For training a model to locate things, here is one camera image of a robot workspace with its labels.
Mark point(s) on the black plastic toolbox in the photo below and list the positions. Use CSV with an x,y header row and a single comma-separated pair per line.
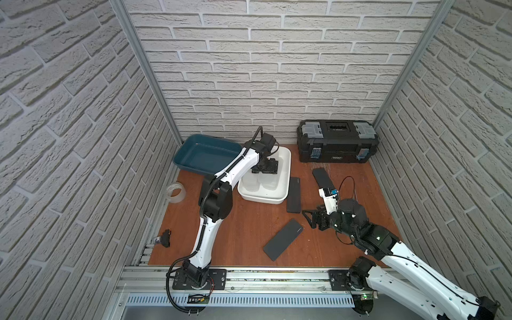
x,y
336,141

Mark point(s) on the ribbed translucent pencil case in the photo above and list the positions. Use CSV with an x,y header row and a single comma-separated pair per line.
x,y
269,181

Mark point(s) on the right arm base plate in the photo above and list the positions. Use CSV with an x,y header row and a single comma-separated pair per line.
x,y
347,280

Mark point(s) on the teal storage bin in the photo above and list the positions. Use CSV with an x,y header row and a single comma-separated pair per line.
x,y
206,155

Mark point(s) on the black pencil case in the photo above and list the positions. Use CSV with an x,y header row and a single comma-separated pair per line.
x,y
294,196
283,239
322,178

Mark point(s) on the black pencil case front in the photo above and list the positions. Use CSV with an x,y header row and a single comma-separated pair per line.
x,y
283,239

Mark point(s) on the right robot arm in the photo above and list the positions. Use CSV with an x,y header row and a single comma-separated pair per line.
x,y
390,267

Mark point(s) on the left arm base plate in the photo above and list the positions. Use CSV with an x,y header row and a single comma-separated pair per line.
x,y
216,279

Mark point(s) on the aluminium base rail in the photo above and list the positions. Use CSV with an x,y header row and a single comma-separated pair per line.
x,y
259,285

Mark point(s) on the small black clamp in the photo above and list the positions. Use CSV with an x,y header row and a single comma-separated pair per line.
x,y
163,239

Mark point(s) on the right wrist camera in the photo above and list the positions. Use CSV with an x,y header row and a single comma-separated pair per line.
x,y
330,198

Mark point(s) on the black pencil case upright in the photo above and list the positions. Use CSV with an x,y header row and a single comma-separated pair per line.
x,y
294,196

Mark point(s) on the white storage bin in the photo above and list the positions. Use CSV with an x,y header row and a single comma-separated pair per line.
x,y
283,156

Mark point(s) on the clear tape roll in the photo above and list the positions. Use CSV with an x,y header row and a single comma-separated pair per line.
x,y
175,193

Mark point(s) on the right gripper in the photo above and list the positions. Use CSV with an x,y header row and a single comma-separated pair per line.
x,y
320,214

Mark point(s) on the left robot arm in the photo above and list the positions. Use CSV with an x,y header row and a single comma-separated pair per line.
x,y
216,200

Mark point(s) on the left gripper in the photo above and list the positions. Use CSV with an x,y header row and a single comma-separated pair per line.
x,y
266,167

